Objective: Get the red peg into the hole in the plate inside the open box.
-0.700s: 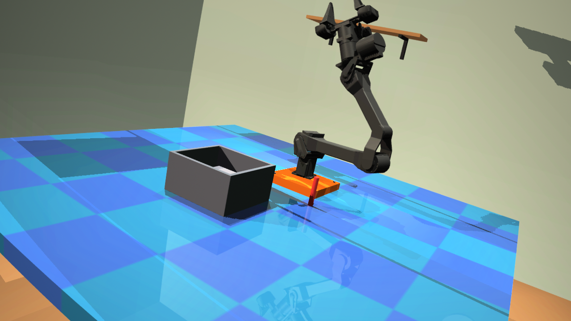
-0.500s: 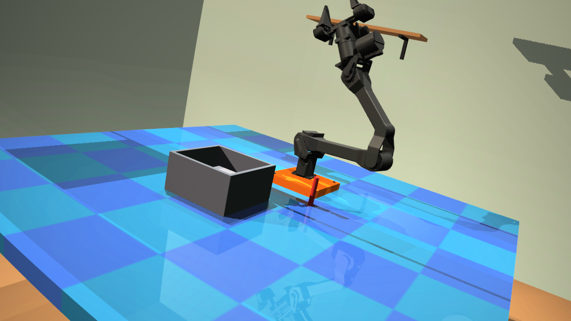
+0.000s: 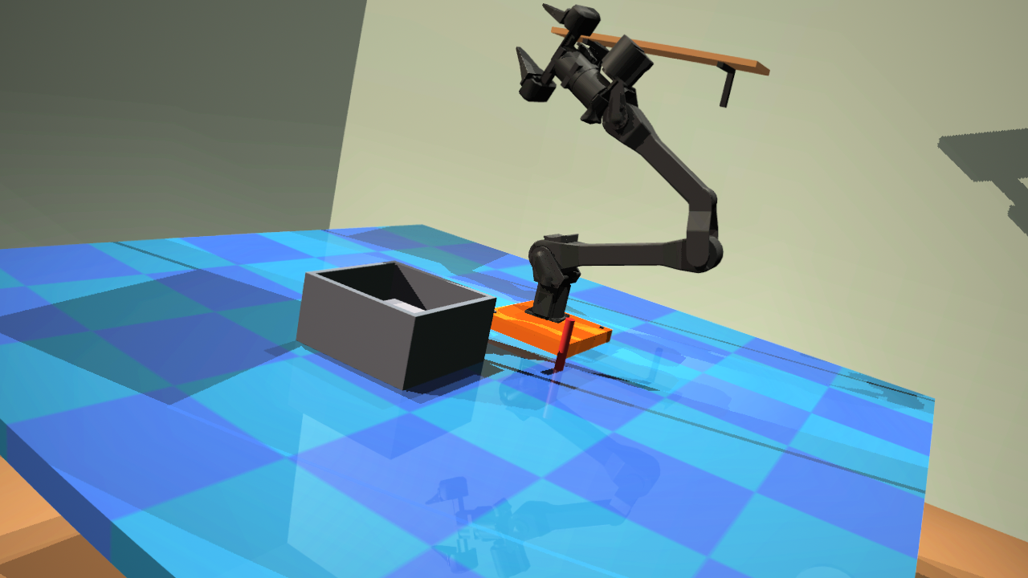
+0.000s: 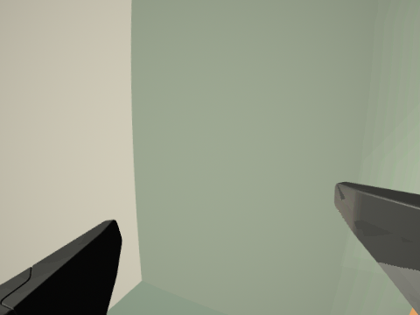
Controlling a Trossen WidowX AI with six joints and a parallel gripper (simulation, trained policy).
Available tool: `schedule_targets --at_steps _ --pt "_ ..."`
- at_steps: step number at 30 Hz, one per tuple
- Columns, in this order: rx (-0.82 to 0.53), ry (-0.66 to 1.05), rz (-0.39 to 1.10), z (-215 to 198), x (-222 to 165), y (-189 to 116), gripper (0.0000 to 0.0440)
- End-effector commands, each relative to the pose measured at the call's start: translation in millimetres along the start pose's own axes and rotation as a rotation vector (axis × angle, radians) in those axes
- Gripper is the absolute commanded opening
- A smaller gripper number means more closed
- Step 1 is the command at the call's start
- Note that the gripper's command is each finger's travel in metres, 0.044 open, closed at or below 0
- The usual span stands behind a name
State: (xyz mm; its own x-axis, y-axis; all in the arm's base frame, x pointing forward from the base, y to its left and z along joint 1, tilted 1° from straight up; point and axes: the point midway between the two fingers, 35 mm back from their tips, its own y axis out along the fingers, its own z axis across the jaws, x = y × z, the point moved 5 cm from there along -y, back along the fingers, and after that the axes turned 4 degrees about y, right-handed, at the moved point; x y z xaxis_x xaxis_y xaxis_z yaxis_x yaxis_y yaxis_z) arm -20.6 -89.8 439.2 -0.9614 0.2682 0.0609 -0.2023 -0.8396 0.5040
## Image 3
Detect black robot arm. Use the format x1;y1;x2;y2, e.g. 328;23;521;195
525;35;723;324

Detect red peg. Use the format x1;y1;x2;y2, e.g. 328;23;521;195
554;318;575;372

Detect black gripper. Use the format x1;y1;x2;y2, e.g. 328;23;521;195
516;3;601;103

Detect white plate with hole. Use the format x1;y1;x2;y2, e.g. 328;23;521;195
386;299;424;313

